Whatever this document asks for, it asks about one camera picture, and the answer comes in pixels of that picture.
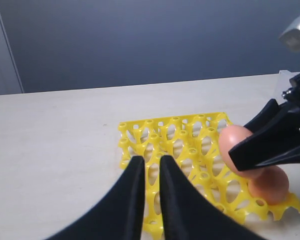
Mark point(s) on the clear plastic bin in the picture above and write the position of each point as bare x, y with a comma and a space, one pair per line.
283, 84

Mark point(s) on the yellow plastic egg tray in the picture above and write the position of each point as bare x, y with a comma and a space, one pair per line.
193, 142

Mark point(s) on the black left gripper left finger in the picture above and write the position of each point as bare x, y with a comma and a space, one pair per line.
118, 215

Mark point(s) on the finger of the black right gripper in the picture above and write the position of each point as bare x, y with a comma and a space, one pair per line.
261, 150
266, 119

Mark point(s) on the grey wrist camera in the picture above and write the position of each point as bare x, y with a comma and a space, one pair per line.
291, 36

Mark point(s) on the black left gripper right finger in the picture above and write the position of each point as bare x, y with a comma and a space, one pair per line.
188, 215

